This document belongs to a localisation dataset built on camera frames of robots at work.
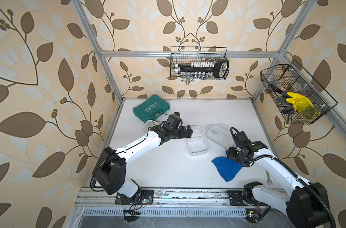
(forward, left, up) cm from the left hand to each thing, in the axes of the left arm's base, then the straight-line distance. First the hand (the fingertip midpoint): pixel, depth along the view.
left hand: (185, 130), depth 83 cm
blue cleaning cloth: (-16, -26, -16) cm, 34 cm away
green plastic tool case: (+26, +25, -12) cm, 38 cm away
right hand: (-12, -29, -11) cm, 33 cm away
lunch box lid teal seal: (+8, -26, -17) cm, 32 cm away
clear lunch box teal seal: (-2, -9, -16) cm, 18 cm away
